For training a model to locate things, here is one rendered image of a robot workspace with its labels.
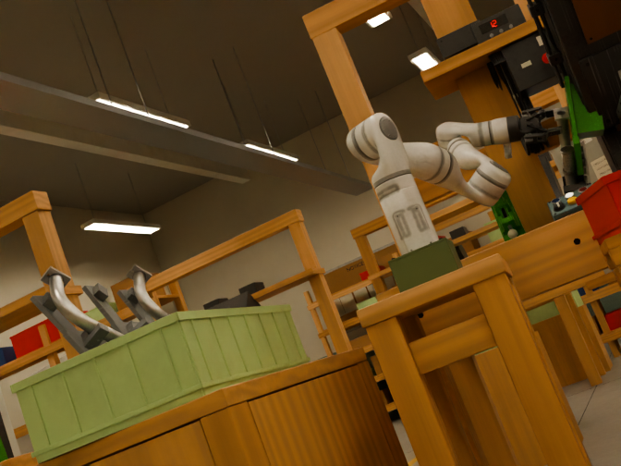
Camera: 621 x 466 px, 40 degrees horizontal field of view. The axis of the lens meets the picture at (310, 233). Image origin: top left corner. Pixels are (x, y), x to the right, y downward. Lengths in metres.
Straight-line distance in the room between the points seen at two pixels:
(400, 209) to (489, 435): 1.09
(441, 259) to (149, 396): 0.67
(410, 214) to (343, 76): 1.12
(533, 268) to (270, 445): 0.83
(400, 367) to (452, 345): 0.12
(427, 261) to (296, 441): 0.47
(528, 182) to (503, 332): 1.09
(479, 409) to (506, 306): 1.06
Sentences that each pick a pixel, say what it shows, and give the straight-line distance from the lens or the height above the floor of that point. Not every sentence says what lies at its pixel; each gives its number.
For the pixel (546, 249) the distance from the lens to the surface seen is 2.17.
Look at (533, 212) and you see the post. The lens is 2.78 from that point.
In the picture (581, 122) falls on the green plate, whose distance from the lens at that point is 2.45.
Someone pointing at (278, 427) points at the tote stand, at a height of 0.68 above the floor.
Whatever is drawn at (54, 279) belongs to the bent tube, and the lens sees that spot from 1.99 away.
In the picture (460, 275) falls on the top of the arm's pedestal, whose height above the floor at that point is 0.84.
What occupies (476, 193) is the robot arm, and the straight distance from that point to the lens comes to 2.24.
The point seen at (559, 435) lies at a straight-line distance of 1.79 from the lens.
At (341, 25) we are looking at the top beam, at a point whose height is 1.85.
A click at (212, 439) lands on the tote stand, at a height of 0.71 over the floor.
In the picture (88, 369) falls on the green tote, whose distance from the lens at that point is 1.79.
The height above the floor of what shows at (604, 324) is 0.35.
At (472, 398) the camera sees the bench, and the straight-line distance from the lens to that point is 2.80.
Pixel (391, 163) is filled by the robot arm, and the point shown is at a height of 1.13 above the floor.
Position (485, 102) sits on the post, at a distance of 2.85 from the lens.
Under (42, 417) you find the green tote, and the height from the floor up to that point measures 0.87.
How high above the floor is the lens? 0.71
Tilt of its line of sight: 10 degrees up
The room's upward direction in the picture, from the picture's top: 21 degrees counter-clockwise
